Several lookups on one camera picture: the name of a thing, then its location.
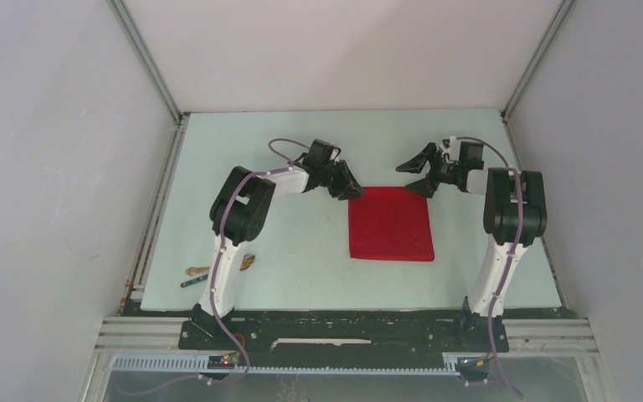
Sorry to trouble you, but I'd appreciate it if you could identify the aluminium corner frame post right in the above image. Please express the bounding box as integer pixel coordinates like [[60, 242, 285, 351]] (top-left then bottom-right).
[[501, 0, 578, 124]]

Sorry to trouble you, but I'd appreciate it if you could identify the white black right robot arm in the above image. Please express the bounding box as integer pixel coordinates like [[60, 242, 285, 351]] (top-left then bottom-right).
[[395, 137, 548, 319]]

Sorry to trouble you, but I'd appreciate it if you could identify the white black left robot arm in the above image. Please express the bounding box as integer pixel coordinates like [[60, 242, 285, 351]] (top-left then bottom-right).
[[192, 138, 365, 349]]

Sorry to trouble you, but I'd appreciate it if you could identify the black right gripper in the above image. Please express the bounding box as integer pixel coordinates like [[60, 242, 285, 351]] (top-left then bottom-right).
[[396, 142, 463, 198]]

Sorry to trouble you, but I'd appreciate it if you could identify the grey slotted cable duct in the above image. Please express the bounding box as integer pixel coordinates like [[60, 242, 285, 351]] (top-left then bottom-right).
[[111, 353, 459, 376]]

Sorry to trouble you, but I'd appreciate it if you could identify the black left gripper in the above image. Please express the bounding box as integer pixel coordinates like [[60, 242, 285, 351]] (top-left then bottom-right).
[[318, 160, 366, 201]]

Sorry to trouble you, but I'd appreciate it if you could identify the aluminium corner frame post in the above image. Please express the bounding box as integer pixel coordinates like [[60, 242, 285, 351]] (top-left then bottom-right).
[[501, 0, 578, 124], [106, 0, 183, 125]]

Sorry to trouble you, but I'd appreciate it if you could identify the aluminium corner frame post left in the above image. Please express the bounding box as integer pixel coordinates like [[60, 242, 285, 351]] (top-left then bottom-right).
[[106, 0, 183, 125]]

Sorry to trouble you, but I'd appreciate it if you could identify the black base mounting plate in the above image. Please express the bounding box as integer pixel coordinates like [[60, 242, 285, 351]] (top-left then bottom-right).
[[178, 310, 508, 369]]

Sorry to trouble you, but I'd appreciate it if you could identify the wooden fork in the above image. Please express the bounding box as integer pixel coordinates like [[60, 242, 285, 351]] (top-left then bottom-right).
[[185, 254, 255, 277]]

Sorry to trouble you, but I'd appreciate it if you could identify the red cloth napkin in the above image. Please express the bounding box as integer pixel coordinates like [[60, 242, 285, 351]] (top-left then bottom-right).
[[348, 187, 435, 262]]

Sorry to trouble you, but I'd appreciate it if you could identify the aluminium front rail frame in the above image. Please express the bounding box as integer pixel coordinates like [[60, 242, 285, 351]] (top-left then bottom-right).
[[95, 317, 599, 358]]

